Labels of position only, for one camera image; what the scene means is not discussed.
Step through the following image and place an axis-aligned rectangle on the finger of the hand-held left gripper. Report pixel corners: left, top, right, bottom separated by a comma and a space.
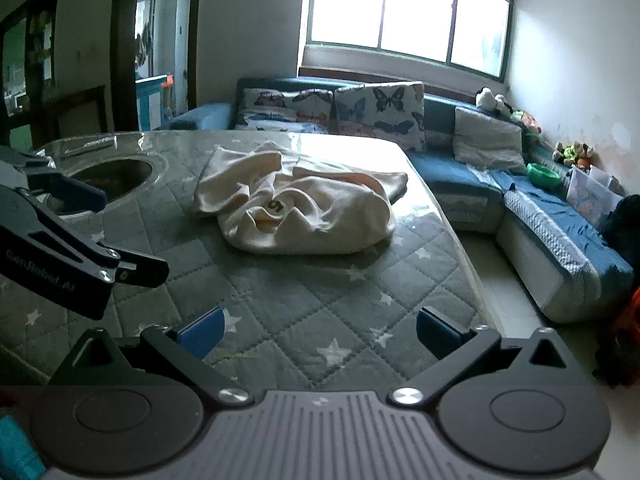
0, 145, 109, 218
0, 185, 169, 288

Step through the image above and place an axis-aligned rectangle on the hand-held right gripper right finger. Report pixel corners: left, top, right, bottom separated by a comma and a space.
387, 306, 598, 408

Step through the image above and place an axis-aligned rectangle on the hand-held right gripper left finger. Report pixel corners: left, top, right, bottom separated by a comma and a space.
47, 306, 255, 408

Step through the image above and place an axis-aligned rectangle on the cream sweatshirt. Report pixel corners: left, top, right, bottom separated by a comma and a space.
192, 141, 410, 256

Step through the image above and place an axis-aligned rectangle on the grey quilted star table cover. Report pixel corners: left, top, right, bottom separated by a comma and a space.
0, 129, 503, 393

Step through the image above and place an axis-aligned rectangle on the teal rack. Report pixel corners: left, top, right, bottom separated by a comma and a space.
136, 74, 173, 131

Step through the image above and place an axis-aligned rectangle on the dark wooden cabinet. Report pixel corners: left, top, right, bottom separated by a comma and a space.
0, 0, 61, 148

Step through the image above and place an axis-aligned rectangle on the blue corner sofa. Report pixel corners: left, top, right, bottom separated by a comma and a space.
160, 76, 636, 323

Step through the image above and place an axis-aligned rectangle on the teal cloth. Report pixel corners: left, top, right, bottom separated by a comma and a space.
0, 412, 46, 478

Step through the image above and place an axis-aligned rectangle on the green bowl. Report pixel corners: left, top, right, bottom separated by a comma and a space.
526, 162, 562, 190

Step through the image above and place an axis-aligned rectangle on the white pillow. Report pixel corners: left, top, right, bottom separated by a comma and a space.
452, 108, 528, 170

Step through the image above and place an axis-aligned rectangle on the clear plastic storage box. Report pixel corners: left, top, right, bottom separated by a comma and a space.
565, 166, 626, 228

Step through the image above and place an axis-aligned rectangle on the black bag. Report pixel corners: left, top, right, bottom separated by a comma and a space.
602, 194, 640, 251

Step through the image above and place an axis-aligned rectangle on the large butterfly print pillow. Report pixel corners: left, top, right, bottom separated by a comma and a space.
334, 81, 427, 153

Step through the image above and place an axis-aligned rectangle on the brown plush toy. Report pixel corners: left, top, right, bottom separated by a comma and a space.
567, 141, 596, 168

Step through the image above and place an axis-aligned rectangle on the colourful plush toy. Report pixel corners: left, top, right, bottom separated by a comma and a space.
512, 110, 543, 135

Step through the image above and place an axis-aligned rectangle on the panda plush toy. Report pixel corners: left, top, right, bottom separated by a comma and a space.
475, 87, 516, 116

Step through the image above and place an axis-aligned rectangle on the window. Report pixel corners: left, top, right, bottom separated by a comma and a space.
302, 0, 516, 81

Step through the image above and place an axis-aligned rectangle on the dark door frame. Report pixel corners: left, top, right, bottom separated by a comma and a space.
111, 0, 205, 133

